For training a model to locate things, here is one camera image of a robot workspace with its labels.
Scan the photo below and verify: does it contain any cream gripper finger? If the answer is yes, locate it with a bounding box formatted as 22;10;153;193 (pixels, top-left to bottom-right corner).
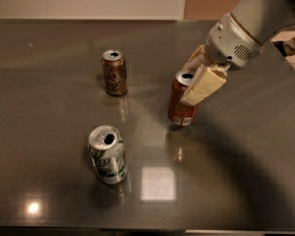
180;64;228;106
182;44;210;72

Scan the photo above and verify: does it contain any red coke can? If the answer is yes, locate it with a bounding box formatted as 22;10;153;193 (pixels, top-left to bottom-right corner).
168;72;198;126

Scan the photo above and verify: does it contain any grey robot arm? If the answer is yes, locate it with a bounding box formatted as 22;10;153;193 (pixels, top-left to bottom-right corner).
180;0;295;105

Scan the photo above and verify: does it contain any brown la croix can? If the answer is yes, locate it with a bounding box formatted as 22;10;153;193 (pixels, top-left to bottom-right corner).
101;49;127;96

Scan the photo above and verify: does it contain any green white 7up can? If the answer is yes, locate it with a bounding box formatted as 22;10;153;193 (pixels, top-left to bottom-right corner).
88;125;128;185

